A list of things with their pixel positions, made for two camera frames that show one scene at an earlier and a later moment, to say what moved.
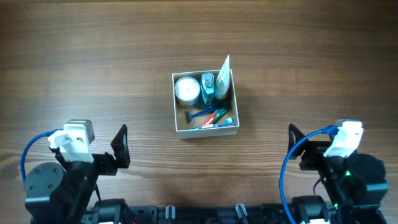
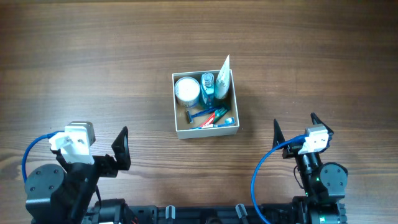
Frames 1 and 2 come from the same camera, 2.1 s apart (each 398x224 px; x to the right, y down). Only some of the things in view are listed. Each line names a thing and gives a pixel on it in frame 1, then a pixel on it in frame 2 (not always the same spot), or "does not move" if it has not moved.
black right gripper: x=310 y=155 -> x=292 y=152
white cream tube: x=223 y=80 does not move
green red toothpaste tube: x=212 y=118 does not move
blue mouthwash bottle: x=207 y=89 does not move
